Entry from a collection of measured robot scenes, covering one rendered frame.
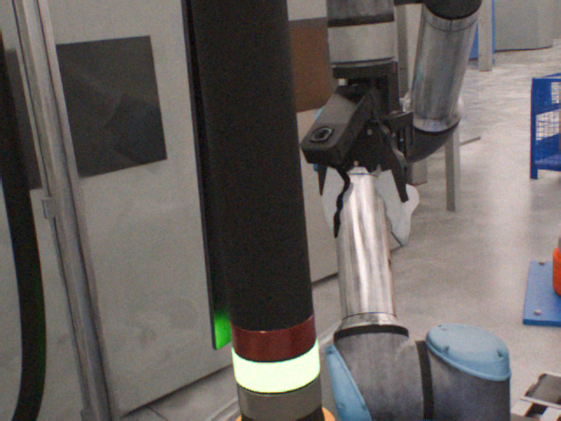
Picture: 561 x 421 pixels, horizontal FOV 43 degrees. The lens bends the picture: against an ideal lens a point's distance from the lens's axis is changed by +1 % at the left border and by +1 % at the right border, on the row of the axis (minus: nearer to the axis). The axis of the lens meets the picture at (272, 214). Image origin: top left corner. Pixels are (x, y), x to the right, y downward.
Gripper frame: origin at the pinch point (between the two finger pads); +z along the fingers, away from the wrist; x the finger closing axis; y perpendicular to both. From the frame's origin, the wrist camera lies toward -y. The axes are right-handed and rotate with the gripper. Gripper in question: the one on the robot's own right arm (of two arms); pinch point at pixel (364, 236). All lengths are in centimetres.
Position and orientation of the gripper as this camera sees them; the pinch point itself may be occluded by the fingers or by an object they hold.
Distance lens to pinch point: 85.6
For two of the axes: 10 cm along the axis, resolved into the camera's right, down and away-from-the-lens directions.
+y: 5.9, -2.7, 7.6
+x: -8.0, -0.8, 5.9
